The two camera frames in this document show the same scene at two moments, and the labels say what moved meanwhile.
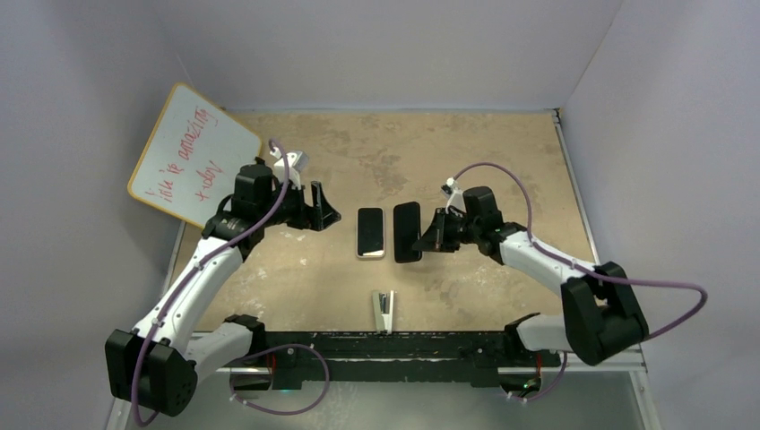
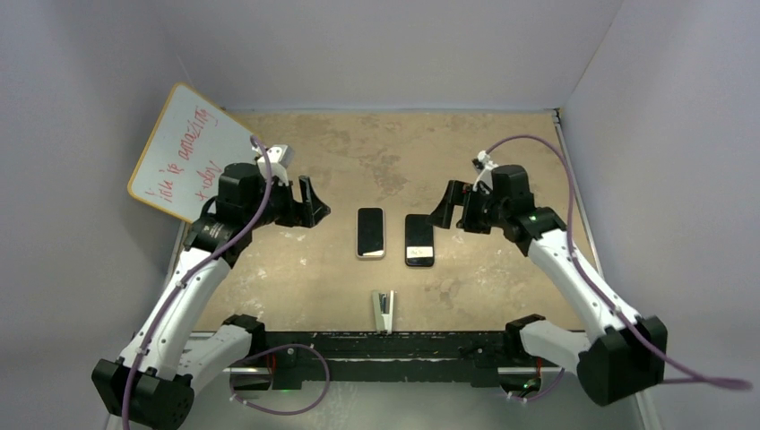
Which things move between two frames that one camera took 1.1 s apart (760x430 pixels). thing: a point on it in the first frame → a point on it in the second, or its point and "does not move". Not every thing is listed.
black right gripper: (438, 229) → (456, 194)
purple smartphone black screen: (370, 231) does not move
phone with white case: (370, 232) does not move
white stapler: (384, 310) does not move
